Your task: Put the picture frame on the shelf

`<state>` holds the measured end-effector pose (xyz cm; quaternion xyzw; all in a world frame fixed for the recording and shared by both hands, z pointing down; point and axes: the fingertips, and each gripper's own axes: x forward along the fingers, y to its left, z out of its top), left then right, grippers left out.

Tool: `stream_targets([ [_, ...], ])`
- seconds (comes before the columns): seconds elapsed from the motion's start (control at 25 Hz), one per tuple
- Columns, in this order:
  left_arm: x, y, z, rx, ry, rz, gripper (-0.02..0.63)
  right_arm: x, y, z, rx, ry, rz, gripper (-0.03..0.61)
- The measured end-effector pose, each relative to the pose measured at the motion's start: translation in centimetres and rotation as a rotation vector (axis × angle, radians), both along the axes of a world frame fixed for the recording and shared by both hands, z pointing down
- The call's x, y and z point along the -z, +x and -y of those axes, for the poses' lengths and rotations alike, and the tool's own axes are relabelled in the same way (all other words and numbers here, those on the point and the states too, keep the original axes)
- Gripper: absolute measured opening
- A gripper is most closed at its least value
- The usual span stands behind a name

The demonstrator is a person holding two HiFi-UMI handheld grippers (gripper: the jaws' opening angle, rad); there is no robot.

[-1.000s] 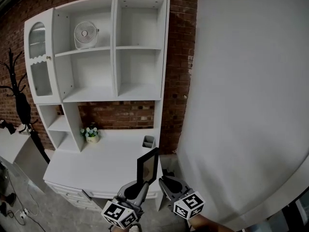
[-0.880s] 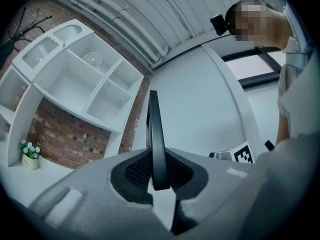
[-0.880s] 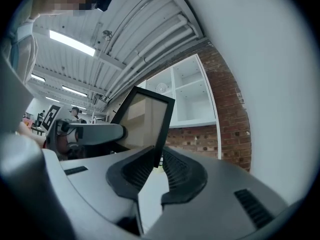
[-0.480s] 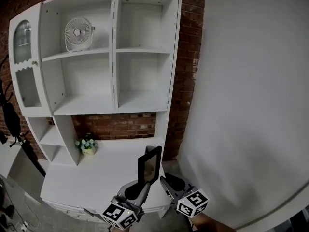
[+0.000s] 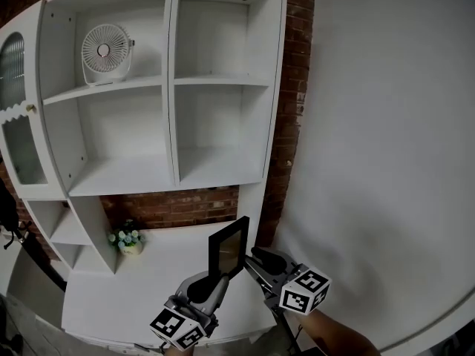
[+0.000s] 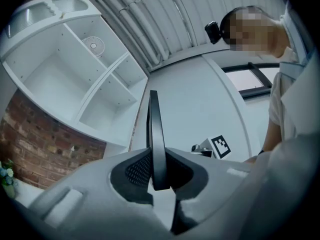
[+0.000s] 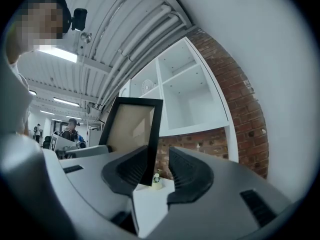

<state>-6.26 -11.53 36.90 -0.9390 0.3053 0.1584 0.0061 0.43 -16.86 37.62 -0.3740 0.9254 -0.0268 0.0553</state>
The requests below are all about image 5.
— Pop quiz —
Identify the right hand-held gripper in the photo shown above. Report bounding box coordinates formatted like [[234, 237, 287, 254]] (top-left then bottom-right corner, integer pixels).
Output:
[[243, 246, 333, 316]]

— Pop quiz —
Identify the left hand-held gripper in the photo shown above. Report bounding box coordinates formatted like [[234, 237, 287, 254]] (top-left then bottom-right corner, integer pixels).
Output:
[[149, 271, 232, 352]]

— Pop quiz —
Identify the black picture frame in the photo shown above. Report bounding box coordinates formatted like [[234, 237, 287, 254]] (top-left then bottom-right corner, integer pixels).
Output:
[[207, 216, 250, 281]]

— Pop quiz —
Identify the white shelf unit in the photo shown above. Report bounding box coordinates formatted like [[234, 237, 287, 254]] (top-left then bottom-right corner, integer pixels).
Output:
[[0, 0, 289, 349]]

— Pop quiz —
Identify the person's right forearm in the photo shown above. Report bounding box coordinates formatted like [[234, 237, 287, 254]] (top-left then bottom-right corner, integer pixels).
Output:
[[295, 307, 380, 356]]

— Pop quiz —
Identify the person's left forearm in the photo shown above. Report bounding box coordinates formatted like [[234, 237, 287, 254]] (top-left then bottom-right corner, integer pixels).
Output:
[[163, 343, 194, 356]]

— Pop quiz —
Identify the small flower pot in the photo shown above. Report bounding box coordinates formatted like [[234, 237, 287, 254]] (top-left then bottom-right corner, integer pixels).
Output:
[[107, 219, 146, 257]]

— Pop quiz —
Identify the glass cabinet door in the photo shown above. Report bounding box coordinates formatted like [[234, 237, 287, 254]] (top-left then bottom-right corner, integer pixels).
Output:
[[0, 31, 50, 197]]

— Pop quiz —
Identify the white desk fan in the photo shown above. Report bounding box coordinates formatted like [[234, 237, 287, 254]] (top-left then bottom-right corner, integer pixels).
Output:
[[80, 23, 137, 88]]

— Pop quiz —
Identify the black handlebar object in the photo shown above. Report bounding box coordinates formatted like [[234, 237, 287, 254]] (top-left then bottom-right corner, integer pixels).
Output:
[[0, 176, 33, 251]]

